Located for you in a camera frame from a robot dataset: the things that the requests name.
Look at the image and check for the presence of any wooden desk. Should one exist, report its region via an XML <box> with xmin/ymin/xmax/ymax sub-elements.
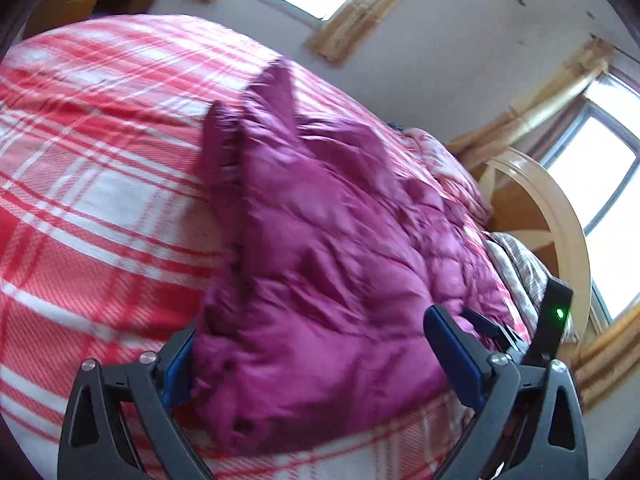
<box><xmin>22</xmin><ymin>0</ymin><xmax>168</xmax><ymax>41</ymax></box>

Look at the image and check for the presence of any pink folded quilt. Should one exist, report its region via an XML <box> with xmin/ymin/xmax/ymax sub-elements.
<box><xmin>400</xmin><ymin>127</ymin><xmax>493</xmax><ymax>226</ymax></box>

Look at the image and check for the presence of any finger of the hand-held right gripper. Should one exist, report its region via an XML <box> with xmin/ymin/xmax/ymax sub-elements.
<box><xmin>460</xmin><ymin>307</ymin><xmax>528</xmax><ymax>356</ymax></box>

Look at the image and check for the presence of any purple down jacket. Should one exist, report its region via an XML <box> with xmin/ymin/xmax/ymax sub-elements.
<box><xmin>192</xmin><ymin>57</ymin><xmax>533</xmax><ymax>458</ymax></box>

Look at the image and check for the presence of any wooden headboard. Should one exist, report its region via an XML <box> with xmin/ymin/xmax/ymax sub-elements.
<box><xmin>480</xmin><ymin>147</ymin><xmax>593</xmax><ymax>346</ymax></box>

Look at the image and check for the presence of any grey striped pillow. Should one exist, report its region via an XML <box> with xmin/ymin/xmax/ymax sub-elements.
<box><xmin>482</xmin><ymin>230</ymin><xmax>581</xmax><ymax>346</ymax></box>

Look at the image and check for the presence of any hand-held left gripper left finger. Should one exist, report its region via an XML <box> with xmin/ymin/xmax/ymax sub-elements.
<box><xmin>57</xmin><ymin>325</ymin><xmax>216</xmax><ymax>480</ymax></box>

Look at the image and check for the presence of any red plaid bed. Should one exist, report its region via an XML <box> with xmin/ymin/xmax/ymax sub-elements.
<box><xmin>0</xmin><ymin>14</ymin><xmax>501</xmax><ymax>480</ymax></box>

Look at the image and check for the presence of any window behind headboard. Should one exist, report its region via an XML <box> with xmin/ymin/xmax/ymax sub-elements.
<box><xmin>540</xmin><ymin>72</ymin><xmax>640</xmax><ymax>331</ymax></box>

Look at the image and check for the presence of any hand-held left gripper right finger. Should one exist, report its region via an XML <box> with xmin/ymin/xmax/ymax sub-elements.
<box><xmin>422</xmin><ymin>305</ymin><xmax>588</xmax><ymax>480</ymax></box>

